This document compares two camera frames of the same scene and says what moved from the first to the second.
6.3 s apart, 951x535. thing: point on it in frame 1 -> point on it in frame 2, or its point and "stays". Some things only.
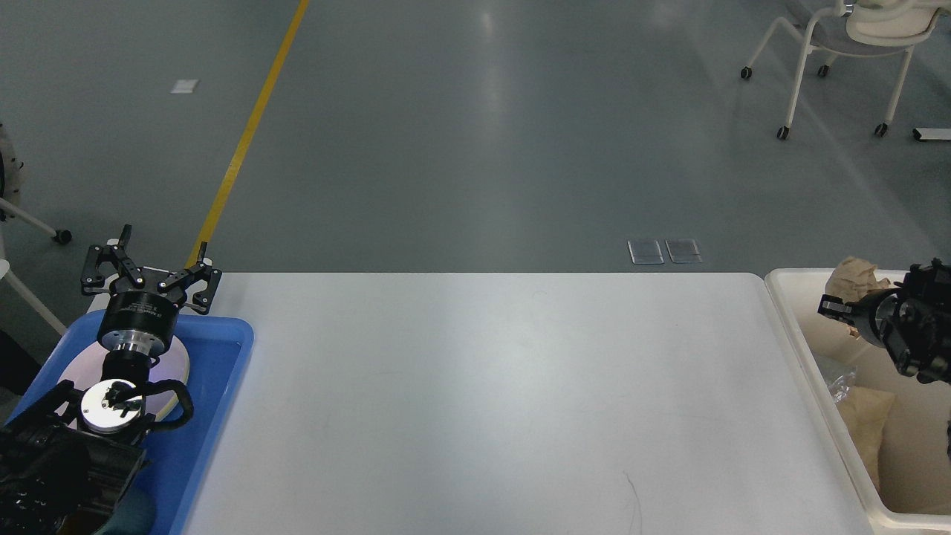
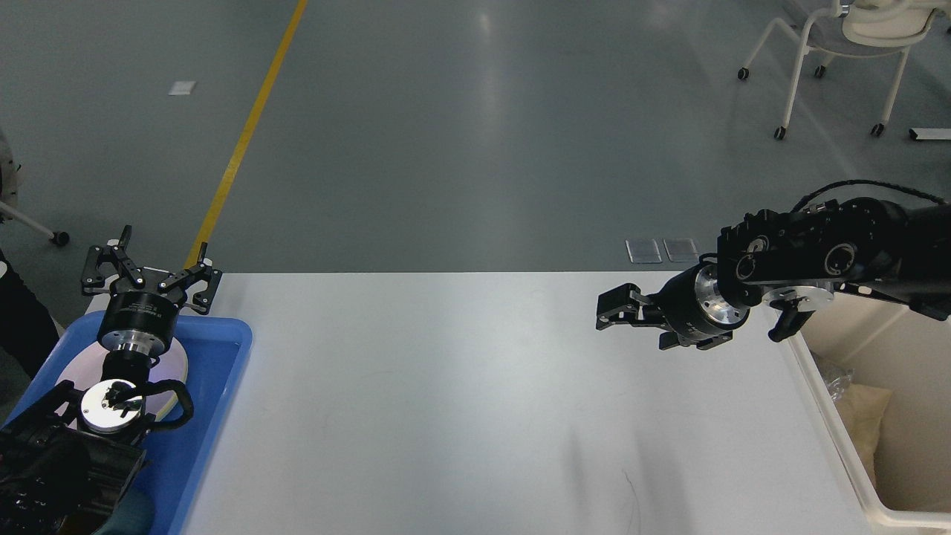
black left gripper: [142, 311] stays
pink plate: [86, 368] stays
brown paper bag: [865, 412] stays
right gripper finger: [835, 307] -> [626, 303]
